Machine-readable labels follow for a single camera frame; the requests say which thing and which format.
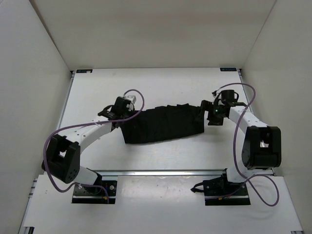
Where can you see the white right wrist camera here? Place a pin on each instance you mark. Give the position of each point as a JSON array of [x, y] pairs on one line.
[[216, 94]]

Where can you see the blue left table label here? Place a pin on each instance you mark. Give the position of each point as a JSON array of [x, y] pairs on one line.
[[84, 71]]

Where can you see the black pleated skirt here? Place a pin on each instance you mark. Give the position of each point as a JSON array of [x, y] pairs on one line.
[[164, 123]]

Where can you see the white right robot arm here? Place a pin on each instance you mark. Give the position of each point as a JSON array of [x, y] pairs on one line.
[[261, 148]]

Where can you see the blue table label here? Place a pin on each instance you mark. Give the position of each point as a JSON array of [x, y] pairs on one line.
[[84, 71], [228, 69]]

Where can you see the aluminium table rail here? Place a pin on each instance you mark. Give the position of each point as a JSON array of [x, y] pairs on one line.
[[160, 172]]

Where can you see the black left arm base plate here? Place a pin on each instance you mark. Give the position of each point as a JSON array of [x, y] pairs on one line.
[[85, 195]]

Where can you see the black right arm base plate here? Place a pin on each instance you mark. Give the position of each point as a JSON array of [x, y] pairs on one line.
[[220, 192]]

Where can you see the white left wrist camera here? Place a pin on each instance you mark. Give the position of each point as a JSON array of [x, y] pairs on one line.
[[131, 98]]

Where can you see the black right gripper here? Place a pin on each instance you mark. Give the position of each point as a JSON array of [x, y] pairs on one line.
[[207, 107]]

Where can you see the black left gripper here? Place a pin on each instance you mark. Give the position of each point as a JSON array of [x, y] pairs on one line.
[[131, 112]]

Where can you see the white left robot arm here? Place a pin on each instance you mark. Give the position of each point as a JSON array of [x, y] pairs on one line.
[[63, 151]]

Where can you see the blue right table label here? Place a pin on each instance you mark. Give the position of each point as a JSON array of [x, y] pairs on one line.
[[228, 69]]

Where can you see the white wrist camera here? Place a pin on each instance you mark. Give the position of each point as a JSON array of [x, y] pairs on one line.
[[131, 98], [216, 94]]

